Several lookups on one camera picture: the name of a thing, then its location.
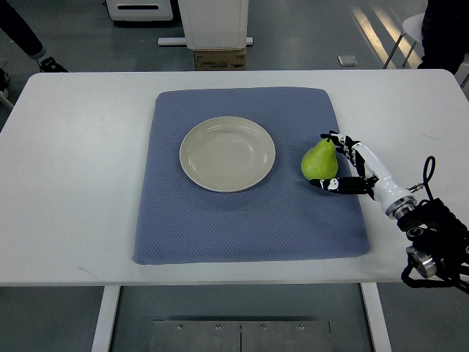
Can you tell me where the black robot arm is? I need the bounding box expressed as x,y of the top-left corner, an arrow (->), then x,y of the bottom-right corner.
386,196 -> 468,293

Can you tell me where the green pear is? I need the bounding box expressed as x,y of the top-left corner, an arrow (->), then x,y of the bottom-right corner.
300,139 -> 338,180

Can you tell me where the white table leg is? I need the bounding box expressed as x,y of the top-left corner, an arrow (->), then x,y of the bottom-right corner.
360,282 -> 392,352
91,286 -> 121,352

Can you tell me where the blue textured mat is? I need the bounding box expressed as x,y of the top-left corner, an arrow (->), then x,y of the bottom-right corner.
133,87 -> 370,265

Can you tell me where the white table leg right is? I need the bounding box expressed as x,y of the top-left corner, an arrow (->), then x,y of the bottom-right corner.
360,282 -> 392,352

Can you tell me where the person in dark trousers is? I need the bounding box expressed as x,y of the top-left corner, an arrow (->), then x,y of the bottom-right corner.
1,1 -> 69,73

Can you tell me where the white chair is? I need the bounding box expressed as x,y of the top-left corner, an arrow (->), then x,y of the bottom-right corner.
383,13 -> 424,69

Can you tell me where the person in dark clothes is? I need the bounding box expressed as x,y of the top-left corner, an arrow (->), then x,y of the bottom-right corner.
418,0 -> 468,74

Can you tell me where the small grey floor plate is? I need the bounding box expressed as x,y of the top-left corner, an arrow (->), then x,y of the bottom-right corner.
337,55 -> 358,67

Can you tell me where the grey metal base plate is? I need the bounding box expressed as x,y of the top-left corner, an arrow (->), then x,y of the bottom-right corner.
147,319 -> 374,352

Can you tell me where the white machine with slot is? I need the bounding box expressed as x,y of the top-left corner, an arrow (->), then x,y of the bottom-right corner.
106,0 -> 173,22

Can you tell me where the black looped cable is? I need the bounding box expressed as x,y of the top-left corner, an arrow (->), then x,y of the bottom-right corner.
410,155 -> 440,202

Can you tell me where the cardboard box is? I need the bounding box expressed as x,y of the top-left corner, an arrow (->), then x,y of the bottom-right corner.
193,48 -> 246,71

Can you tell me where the white floor bar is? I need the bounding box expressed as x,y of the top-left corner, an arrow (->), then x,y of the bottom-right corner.
158,36 -> 254,47

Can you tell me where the white cabinet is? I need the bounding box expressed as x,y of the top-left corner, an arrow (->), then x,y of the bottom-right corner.
178,0 -> 249,51

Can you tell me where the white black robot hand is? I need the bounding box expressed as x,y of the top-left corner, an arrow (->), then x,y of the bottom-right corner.
309,131 -> 417,219

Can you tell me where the white table leg left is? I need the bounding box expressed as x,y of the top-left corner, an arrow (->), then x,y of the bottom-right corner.
91,286 -> 121,352

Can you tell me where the beige round plate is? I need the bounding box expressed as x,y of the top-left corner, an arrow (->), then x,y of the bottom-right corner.
179,116 -> 276,193

